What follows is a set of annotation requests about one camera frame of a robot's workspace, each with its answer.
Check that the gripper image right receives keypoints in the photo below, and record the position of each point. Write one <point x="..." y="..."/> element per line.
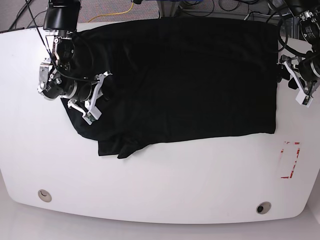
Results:
<point x="300" y="72"/>

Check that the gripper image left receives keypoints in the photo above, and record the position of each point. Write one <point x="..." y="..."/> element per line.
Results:
<point x="85" y="97"/>

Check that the black t-shirt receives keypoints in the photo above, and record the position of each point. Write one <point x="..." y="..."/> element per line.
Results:
<point x="181" y="79"/>

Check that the red tape rectangle marking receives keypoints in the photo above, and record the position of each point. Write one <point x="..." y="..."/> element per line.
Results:
<point x="288" y="159"/>

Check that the left table grommet hole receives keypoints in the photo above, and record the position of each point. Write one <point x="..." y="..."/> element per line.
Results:
<point x="45" y="196"/>

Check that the table grommet hole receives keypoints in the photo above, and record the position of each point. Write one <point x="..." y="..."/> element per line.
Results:
<point x="45" y="196"/>
<point x="263" y="208"/>

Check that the right table grommet hole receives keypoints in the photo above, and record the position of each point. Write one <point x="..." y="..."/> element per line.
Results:
<point x="263" y="208"/>

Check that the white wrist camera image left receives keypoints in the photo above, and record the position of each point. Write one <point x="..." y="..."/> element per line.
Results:
<point x="92" y="116"/>

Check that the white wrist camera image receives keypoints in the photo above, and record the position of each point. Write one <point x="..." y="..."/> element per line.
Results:
<point x="92" y="116"/>
<point x="304" y="99"/>

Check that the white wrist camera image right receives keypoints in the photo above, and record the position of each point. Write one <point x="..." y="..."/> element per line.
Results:
<point x="304" y="99"/>

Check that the aluminium frame stand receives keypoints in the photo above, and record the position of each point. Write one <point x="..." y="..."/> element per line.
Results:
<point x="169" y="8"/>

